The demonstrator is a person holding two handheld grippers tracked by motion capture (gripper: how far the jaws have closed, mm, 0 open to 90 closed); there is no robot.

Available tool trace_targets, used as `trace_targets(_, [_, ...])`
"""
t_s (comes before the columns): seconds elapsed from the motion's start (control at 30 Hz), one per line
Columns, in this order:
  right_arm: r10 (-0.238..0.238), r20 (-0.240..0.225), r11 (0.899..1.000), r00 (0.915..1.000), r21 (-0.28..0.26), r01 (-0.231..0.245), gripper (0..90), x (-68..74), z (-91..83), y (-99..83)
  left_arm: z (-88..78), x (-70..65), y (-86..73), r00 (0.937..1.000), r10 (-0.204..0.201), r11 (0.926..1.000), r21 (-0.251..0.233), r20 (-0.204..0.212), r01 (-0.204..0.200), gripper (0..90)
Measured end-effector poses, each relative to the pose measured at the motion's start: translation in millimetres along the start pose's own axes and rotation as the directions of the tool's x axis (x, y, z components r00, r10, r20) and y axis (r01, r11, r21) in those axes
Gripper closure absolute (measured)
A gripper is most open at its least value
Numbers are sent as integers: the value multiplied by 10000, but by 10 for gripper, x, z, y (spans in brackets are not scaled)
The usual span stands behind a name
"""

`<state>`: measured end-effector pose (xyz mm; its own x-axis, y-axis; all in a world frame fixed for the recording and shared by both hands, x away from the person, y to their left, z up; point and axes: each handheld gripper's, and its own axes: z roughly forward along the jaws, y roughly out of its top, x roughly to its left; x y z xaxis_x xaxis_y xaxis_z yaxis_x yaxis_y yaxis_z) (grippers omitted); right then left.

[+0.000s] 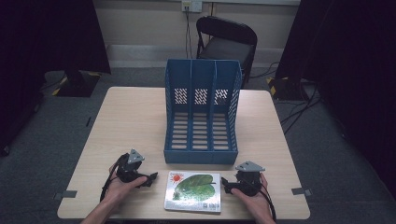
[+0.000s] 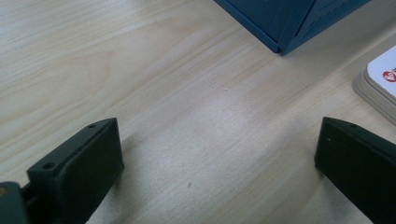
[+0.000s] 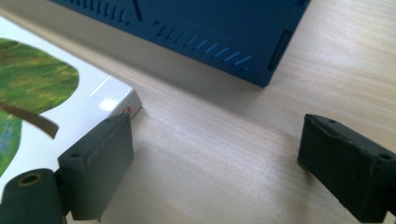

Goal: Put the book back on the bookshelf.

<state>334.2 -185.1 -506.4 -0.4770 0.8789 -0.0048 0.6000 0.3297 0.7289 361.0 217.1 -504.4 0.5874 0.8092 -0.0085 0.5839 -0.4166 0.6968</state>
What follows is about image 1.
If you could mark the person's right hand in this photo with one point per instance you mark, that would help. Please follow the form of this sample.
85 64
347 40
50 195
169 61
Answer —
258 203

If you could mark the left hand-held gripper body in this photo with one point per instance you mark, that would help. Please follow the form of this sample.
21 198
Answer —
129 169

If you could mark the grey tape strip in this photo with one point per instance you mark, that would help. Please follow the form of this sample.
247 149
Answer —
301 191
65 194

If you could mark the dark curtain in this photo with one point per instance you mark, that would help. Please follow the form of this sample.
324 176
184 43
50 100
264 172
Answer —
351 62
46 46

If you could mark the blue plastic file rack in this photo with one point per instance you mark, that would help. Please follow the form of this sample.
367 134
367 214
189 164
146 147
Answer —
200 157

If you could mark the white wall socket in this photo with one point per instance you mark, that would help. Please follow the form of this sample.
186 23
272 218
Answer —
191 5

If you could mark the person's left hand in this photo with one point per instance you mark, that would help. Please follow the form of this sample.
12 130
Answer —
116 191

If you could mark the black stand base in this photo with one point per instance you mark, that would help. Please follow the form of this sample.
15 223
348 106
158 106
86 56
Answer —
77 84
285 88

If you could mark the picture book with green leaf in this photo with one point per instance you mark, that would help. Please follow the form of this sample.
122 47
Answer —
194 191

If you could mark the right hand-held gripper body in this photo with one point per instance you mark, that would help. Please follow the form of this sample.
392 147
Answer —
249 179

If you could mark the black folding chair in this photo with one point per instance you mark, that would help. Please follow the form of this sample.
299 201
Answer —
227 46

